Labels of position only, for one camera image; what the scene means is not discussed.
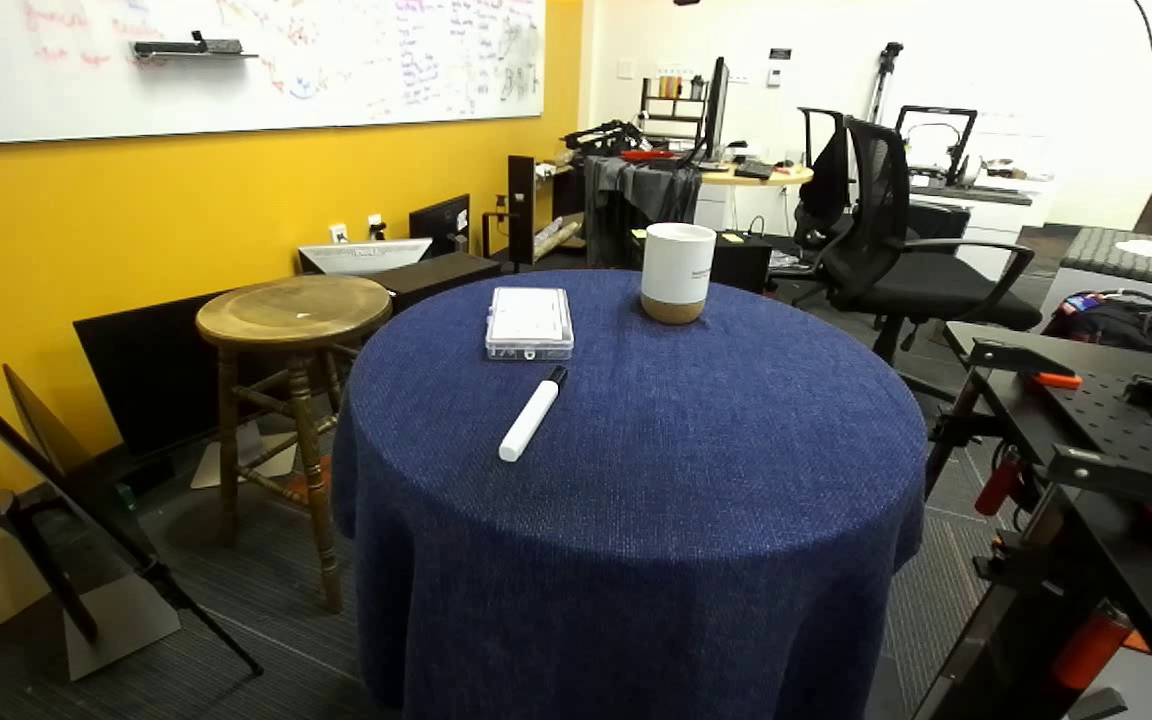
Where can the black computer monitor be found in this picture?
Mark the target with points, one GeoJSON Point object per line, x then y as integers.
{"type": "Point", "coordinates": [716, 114]}

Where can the grey ribbed mat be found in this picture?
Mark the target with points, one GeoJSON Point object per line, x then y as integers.
{"type": "Point", "coordinates": [1137, 252]}

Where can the black frame chair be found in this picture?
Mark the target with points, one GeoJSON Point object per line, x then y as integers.
{"type": "Point", "coordinates": [936, 142]}

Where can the round wooden stool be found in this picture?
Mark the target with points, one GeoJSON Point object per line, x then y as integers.
{"type": "Point", "coordinates": [288, 308]}

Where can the white office desk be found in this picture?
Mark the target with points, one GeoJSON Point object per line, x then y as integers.
{"type": "Point", "coordinates": [750, 201]}

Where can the grey floor board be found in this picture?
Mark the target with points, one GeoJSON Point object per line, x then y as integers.
{"type": "Point", "coordinates": [121, 623]}

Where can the small wooden shelf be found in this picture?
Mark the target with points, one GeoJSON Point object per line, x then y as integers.
{"type": "Point", "coordinates": [670, 106]}

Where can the white mug cup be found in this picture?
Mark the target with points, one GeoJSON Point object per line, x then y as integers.
{"type": "Point", "coordinates": [677, 274]}

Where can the white marker with black cap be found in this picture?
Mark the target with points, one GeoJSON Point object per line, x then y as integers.
{"type": "Point", "coordinates": [531, 419]}

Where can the black leaning panel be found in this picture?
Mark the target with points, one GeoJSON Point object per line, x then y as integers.
{"type": "Point", "coordinates": [440, 277]}
{"type": "Point", "coordinates": [150, 375]}

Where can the white tray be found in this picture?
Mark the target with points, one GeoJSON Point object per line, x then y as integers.
{"type": "Point", "coordinates": [360, 256]}

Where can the black camera on stand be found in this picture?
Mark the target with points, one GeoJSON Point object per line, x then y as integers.
{"type": "Point", "coordinates": [885, 60]}

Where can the blue tablecloth on round table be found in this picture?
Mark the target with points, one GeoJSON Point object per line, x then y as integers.
{"type": "Point", "coordinates": [630, 505]}

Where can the black upright speaker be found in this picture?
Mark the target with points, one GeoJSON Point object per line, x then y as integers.
{"type": "Point", "coordinates": [520, 206]}

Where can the white flat box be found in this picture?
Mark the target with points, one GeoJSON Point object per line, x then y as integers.
{"type": "Point", "coordinates": [531, 323]}

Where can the black backpack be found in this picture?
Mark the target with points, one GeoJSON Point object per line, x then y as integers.
{"type": "Point", "coordinates": [1108, 323]}

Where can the white back table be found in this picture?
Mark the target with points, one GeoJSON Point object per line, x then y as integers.
{"type": "Point", "coordinates": [988, 206]}

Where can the black office chair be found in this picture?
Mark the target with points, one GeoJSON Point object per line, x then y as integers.
{"type": "Point", "coordinates": [921, 280]}

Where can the black whiteboard eraser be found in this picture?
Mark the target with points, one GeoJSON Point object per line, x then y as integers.
{"type": "Point", "coordinates": [191, 50]}

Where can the black small box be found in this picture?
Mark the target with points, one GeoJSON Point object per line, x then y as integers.
{"type": "Point", "coordinates": [440, 225]}

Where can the wall whiteboard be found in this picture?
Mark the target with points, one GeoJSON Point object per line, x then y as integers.
{"type": "Point", "coordinates": [200, 81]}

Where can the black perforated robot table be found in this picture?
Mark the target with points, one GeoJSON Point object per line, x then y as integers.
{"type": "Point", "coordinates": [1098, 405]}

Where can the black camera tripod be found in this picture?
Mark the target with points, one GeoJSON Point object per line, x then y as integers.
{"type": "Point", "coordinates": [150, 567]}

